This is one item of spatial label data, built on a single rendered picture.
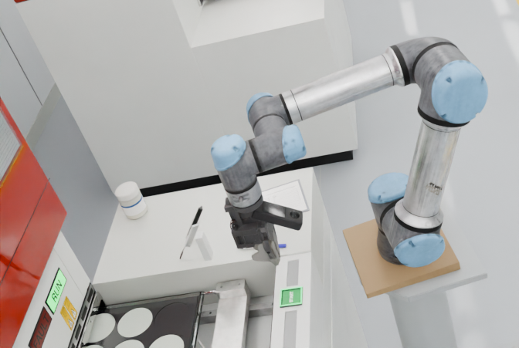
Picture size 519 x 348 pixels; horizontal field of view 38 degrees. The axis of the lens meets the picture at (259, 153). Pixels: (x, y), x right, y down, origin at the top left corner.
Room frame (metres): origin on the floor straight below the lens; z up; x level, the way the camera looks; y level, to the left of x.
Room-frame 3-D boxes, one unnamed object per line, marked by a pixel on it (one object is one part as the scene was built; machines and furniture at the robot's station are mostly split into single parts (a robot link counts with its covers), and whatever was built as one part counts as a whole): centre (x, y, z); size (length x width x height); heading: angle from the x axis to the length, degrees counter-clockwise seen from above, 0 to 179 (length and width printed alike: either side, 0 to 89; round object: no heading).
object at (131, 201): (1.85, 0.41, 1.01); 0.07 x 0.07 x 0.10
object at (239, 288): (1.47, 0.19, 0.89); 0.08 x 0.03 x 0.03; 74
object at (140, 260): (1.69, 0.21, 0.89); 0.62 x 0.35 x 0.14; 74
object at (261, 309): (1.47, 0.31, 0.84); 0.50 x 0.02 x 0.03; 74
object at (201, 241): (1.55, 0.24, 1.03); 0.06 x 0.04 x 0.13; 74
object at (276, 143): (1.32, -0.04, 1.39); 0.11 x 0.11 x 0.08; 0
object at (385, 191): (1.45, -0.28, 1.01); 0.13 x 0.12 x 0.14; 0
